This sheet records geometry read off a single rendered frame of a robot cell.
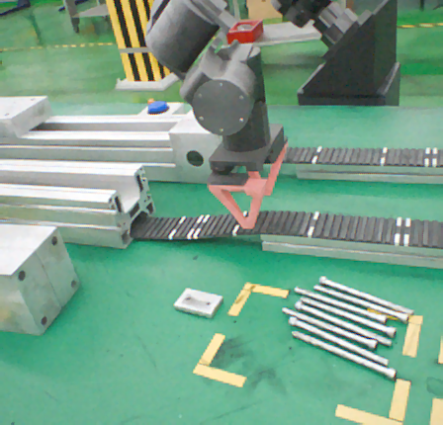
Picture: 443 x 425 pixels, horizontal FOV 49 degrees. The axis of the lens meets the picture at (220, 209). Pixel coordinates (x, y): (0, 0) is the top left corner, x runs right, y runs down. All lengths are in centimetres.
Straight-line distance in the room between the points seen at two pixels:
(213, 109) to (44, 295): 30
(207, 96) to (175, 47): 9
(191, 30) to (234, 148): 14
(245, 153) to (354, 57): 57
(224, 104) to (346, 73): 65
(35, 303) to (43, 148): 43
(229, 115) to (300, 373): 26
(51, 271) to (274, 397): 30
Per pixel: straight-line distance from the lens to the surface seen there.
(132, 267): 68
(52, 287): 63
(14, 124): 100
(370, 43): 107
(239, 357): 52
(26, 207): 78
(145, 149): 85
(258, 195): 55
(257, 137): 56
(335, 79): 111
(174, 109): 101
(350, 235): 61
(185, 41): 53
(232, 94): 46
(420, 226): 63
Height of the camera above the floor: 117
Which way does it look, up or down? 32 degrees down
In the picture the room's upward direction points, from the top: 11 degrees counter-clockwise
